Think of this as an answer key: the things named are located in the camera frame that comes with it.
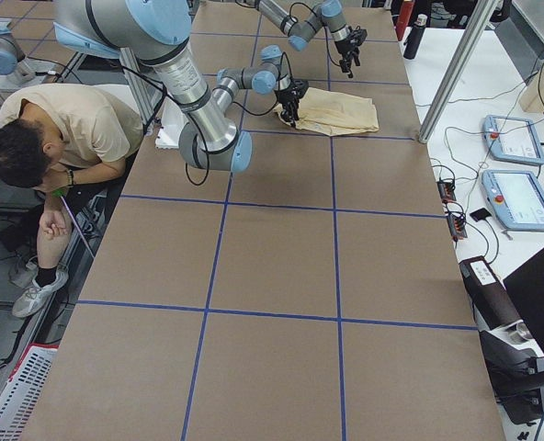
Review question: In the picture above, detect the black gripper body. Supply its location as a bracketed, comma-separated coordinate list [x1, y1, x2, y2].
[334, 26, 368, 59]
[276, 78, 309, 110]

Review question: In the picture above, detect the cream long-sleeve printed shirt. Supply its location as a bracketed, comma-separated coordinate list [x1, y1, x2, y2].
[296, 87, 380, 137]

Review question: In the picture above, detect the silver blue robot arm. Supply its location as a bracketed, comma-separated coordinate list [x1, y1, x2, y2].
[54, 1, 308, 173]
[236, 1, 368, 78]

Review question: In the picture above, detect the black water bottle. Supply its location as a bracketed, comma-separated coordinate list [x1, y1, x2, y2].
[402, 14, 428, 60]

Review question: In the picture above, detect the red cylinder bottle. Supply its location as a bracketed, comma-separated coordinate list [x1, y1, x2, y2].
[395, 0, 414, 41]

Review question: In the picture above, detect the orange terminal board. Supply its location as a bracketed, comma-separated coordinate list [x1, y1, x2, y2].
[436, 180, 457, 203]

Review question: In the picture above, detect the far blue teach pendant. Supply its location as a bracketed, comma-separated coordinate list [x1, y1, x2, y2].
[482, 115, 544, 165]

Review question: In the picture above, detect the blue teach pendant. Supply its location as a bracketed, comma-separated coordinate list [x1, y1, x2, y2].
[482, 170, 544, 232]
[482, 115, 544, 165]

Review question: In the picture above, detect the small black phone device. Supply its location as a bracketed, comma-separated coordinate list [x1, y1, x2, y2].
[470, 208, 492, 222]

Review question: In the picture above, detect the near blue teach pendant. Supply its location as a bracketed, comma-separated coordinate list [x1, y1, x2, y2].
[482, 170, 544, 232]

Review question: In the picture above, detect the seated person in beige shirt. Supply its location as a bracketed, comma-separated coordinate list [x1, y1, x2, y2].
[0, 84, 145, 318]

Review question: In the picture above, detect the black box with label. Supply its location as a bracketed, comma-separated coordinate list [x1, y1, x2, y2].
[459, 256, 522, 330]

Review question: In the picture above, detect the black monitor with stand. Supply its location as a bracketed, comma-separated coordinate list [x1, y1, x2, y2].
[480, 248, 544, 424]

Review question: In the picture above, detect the white perforated plastic basket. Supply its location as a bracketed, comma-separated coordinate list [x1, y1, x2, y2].
[0, 344, 58, 440]

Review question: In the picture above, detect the aluminium frame post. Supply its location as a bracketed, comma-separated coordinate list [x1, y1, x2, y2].
[417, 0, 496, 143]

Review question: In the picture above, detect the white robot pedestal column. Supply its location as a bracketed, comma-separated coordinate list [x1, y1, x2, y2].
[155, 99, 187, 150]

